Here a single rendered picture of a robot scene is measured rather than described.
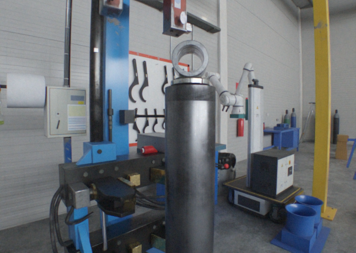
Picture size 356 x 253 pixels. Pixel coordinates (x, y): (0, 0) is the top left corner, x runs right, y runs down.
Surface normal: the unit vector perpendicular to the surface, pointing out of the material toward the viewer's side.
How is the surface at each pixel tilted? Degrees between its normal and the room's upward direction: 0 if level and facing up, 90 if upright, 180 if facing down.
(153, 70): 90
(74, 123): 90
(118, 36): 90
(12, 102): 131
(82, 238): 50
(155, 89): 90
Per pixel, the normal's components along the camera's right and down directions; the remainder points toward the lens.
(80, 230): 0.52, -0.62
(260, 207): -0.78, 0.02
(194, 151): 0.12, 0.03
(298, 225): -0.59, 0.02
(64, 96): 0.68, 0.02
